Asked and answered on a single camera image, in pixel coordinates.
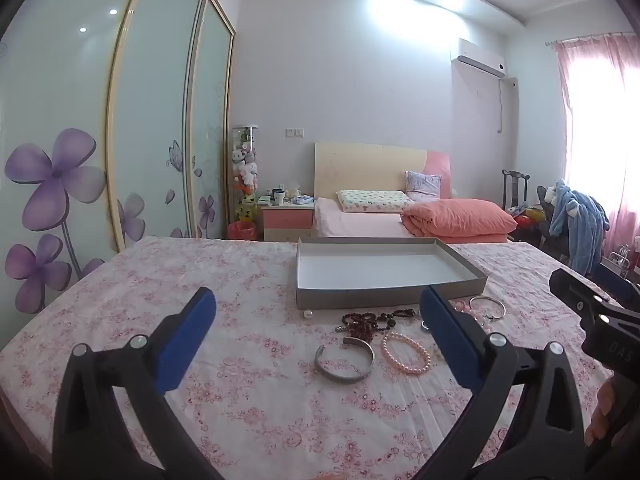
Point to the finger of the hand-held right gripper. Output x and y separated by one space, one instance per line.
575 290

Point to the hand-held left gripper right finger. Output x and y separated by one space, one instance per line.
450 340

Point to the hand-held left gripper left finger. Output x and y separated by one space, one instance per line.
185 345

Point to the thin silver bangle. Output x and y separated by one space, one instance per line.
501 310

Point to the grey cardboard tray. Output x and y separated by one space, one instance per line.
375 270

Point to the person's right hand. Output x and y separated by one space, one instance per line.
602 405

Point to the black office chair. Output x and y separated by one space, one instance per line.
545 240

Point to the blue plush robe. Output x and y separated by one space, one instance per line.
582 225

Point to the pink curtain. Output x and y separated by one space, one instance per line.
620 200

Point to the wide silver cuff bangle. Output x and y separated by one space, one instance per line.
340 376

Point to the dark wooden chair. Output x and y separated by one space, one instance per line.
515 187

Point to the folded coral duvet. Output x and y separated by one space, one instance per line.
460 217

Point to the red waste basket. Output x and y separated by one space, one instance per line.
241 231

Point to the pink bed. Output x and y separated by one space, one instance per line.
360 222

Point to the lilac pillow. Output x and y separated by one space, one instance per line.
422 185

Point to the white floral pillow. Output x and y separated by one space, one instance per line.
372 201

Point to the pink and cream nightstand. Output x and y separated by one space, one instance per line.
287 220

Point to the light blue cloth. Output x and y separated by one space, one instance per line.
302 200

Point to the plush toy display tube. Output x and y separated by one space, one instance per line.
245 160

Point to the cream and pink headboard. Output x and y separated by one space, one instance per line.
365 165

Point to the flower print sliding wardrobe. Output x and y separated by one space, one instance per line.
150 110

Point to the curtain rod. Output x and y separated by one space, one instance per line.
590 38

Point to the white air conditioner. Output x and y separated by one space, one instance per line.
475 55

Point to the white wall switch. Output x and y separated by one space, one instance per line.
294 133

